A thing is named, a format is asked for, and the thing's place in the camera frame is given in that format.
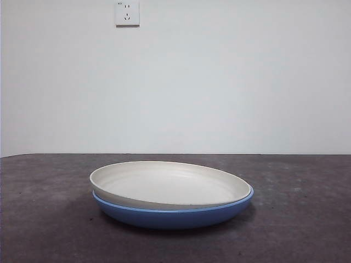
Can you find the white round plate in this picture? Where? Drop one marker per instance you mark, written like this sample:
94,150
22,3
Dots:
164,183

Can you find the blue round plate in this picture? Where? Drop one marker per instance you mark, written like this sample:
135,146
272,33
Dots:
170,219

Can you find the white wall socket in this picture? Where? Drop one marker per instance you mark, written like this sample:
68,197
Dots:
127,13

